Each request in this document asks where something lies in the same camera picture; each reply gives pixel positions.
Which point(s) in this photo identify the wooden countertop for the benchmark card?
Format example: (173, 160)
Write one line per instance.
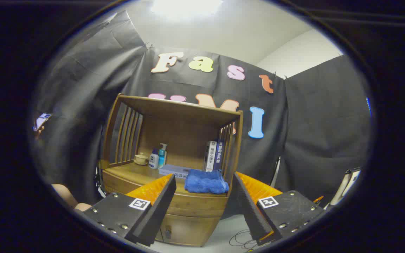
(142, 174)

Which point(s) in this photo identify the white flat-lying book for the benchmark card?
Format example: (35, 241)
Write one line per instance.
(174, 171)

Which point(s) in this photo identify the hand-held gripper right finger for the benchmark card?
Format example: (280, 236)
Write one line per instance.
(251, 211)

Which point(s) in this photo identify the white and black device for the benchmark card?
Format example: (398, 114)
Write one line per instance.
(343, 186)

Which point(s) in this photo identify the dark blue upright book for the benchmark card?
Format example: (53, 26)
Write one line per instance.
(220, 154)

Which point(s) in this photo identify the blue pump bottle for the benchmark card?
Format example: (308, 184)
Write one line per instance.
(161, 158)

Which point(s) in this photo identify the beige lidded teacup with saucer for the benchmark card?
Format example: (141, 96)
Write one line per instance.
(141, 160)

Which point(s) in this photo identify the smartphone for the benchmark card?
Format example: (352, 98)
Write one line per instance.
(42, 119)

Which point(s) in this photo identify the wooden cabinet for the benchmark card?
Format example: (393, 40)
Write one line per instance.
(185, 126)

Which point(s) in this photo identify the white upright book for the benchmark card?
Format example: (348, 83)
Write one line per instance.
(210, 158)

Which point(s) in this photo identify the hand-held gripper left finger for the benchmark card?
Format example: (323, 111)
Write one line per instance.
(156, 214)

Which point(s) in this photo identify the blue folded towel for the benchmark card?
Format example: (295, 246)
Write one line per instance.
(206, 182)

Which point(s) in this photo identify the wooden drawer with black knob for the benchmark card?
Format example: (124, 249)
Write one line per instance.
(195, 203)

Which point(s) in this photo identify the white bottle with blue cap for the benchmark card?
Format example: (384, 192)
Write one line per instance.
(153, 161)

